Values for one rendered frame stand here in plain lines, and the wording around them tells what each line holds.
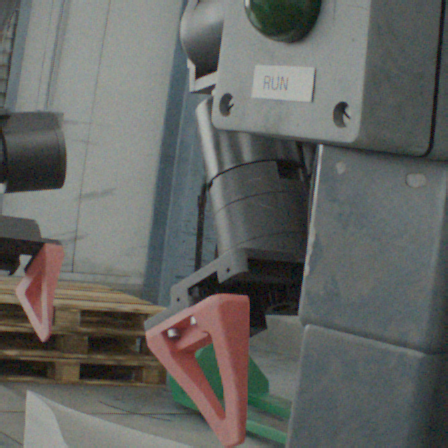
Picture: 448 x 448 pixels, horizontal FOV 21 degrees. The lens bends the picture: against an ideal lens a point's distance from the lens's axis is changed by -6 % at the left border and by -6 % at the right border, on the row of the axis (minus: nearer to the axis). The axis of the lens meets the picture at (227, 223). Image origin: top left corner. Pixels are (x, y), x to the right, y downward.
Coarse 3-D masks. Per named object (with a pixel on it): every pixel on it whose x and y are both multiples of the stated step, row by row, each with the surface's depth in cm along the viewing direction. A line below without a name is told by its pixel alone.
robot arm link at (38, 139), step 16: (0, 112) 108; (16, 112) 110; (32, 112) 110; (48, 112) 111; (0, 128) 109; (16, 128) 109; (32, 128) 110; (48, 128) 110; (16, 144) 107; (32, 144) 108; (48, 144) 108; (64, 144) 109; (16, 160) 107; (32, 160) 107; (48, 160) 108; (64, 160) 109; (16, 176) 107; (32, 176) 108; (48, 176) 109; (64, 176) 109
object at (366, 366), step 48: (336, 192) 44; (384, 192) 42; (432, 192) 40; (336, 240) 43; (384, 240) 41; (432, 240) 39; (336, 288) 43; (384, 288) 41; (432, 288) 39; (336, 336) 43; (384, 336) 41; (432, 336) 39; (336, 384) 43; (384, 384) 41; (432, 384) 39; (288, 432) 45; (336, 432) 42; (384, 432) 41; (432, 432) 40
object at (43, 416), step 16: (32, 400) 95; (48, 400) 94; (32, 416) 95; (48, 416) 91; (64, 416) 93; (80, 416) 92; (32, 432) 95; (48, 432) 91; (64, 432) 93; (80, 432) 92; (96, 432) 91; (112, 432) 90; (128, 432) 89; (144, 432) 88
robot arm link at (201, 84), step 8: (192, 64) 75; (192, 72) 75; (200, 72) 75; (216, 72) 73; (192, 80) 75; (200, 80) 74; (208, 80) 73; (192, 88) 75; (200, 88) 74; (208, 88) 74
